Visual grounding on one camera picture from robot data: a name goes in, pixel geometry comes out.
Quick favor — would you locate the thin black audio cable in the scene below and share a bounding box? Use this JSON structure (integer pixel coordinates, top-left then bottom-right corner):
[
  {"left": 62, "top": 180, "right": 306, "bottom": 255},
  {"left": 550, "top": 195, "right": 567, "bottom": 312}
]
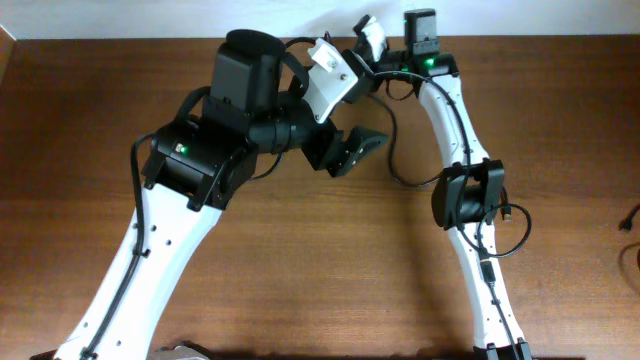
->
[{"left": 617, "top": 203, "right": 640, "bottom": 233}]

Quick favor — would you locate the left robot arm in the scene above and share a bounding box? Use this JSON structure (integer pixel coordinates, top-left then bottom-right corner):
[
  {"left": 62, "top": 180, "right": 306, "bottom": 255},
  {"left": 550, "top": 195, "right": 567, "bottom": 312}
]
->
[{"left": 49, "top": 29, "right": 388, "bottom": 359}]

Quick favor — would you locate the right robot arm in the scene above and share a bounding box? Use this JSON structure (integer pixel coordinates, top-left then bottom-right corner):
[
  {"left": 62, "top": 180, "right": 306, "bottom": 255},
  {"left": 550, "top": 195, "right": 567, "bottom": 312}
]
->
[{"left": 376, "top": 8, "right": 533, "bottom": 359}]

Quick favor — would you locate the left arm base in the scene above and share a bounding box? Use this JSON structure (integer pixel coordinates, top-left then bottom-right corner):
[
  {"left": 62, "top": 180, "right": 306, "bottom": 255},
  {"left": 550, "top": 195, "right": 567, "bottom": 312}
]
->
[{"left": 147, "top": 342, "right": 209, "bottom": 360}]

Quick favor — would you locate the right camera cable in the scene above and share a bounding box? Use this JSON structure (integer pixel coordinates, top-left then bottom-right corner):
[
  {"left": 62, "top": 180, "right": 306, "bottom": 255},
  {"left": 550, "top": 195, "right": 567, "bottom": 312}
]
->
[{"left": 364, "top": 70, "right": 533, "bottom": 360}]

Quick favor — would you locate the camera cable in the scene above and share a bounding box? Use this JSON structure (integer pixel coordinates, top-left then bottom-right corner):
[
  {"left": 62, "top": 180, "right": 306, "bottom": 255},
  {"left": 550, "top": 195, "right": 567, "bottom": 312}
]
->
[
  {"left": 364, "top": 70, "right": 533, "bottom": 360},
  {"left": 79, "top": 131, "right": 156, "bottom": 360}
]

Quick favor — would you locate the left camera cable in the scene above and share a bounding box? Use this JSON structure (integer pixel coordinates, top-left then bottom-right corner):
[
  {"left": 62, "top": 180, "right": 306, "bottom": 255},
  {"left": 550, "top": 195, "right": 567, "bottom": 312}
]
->
[{"left": 79, "top": 131, "right": 156, "bottom": 360}]

